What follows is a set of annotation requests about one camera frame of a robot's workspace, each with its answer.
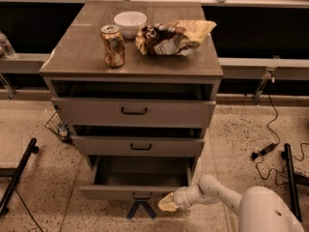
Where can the wire basket on floor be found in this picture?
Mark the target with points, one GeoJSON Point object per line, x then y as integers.
{"type": "Point", "coordinates": [61, 130]}

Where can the grey bottom drawer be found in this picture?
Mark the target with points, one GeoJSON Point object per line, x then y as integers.
{"type": "Point", "coordinates": [138, 178]}

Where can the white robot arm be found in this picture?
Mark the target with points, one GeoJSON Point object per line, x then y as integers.
{"type": "Point", "coordinates": [259, 209]}

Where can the gold soda can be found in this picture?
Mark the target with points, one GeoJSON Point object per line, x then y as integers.
{"type": "Point", "coordinates": [114, 45]}

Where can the clear plastic bottle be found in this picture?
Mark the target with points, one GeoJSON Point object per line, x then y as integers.
{"type": "Point", "coordinates": [6, 46]}

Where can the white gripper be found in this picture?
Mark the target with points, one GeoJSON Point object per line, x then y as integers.
{"type": "Point", "coordinates": [180, 197]}

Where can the grey three-drawer cabinet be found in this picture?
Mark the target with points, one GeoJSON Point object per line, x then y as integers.
{"type": "Point", "coordinates": [76, 69]}

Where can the white bowl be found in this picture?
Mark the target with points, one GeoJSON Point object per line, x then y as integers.
{"type": "Point", "coordinates": [130, 23]}

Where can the grey top drawer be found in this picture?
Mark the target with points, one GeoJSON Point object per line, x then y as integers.
{"type": "Point", "coordinates": [134, 113]}

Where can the blue tape floor cross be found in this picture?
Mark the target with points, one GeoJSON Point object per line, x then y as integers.
{"type": "Point", "coordinates": [141, 205]}

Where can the grey drawer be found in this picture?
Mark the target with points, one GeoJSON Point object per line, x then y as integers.
{"type": "Point", "coordinates": [138, 178]}
{"type": "Point", "coordinates": [134, 113]}
{"type": "Point", "coordinates": [138, 146]}

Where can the brown yellow chip bag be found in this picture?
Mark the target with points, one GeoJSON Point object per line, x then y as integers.
{"type": "Point", "coordinates": [177, 37]}

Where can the metal rail bracket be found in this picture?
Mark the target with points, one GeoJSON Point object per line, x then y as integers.
{"type": "Point", "coordinates": [267, 76]}

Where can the black left floor stand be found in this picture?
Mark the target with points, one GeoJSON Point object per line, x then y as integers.
{"type": "Point", "coordinates": [14, 174]}

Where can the grey middle drawer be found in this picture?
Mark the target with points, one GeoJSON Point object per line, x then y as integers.
{"type": "Point", "coordinates": [138, 146]}

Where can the black right floor stand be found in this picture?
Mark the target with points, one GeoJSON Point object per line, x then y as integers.
{"type": "Point", "coordinates": [293, 180]}

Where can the black floor stand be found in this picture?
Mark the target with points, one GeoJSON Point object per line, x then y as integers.
{"type": "Point", "coordinates": [293, 180]}
{"type": "Point", "coordinates": [14, 174]}

